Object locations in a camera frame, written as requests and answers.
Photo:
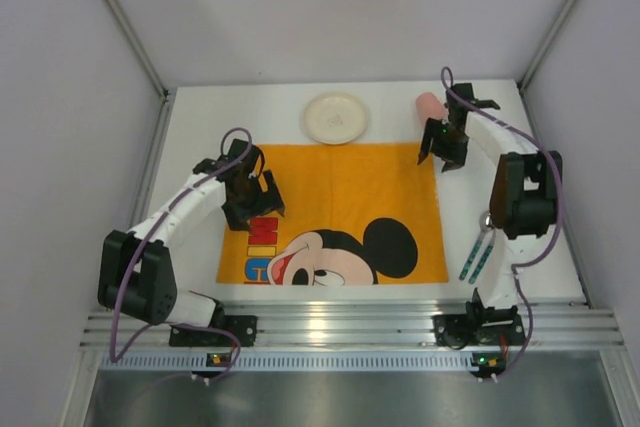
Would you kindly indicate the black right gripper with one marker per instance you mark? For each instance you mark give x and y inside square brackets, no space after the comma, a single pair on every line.
[445,145]

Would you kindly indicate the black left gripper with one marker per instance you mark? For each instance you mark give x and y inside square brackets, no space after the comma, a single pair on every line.
[254,203]

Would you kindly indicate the pink plastic cup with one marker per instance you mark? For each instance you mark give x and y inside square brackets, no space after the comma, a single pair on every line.
[428,106]

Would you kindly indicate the orange Mickey Mouse placemat cloth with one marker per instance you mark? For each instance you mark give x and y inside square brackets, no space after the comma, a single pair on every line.
[355,215]

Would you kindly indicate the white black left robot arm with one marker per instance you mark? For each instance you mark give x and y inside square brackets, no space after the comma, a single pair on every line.
[138,277]

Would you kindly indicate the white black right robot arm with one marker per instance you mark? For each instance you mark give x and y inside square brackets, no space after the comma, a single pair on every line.
[523,221]

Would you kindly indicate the cream round plate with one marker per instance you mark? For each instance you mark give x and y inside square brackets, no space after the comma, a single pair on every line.
[335,118]

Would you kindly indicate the teal handled fork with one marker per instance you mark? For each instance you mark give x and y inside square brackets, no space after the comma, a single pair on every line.
[472,255]

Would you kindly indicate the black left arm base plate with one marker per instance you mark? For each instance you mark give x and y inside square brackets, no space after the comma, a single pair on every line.
[243,327]

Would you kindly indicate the teal handled spoon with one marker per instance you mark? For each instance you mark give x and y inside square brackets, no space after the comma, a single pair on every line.
[486,223]

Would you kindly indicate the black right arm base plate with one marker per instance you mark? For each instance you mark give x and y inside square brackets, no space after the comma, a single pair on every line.
[457,331]

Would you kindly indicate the slotted grey cable duct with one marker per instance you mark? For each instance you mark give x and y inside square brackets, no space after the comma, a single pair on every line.
[272,361]

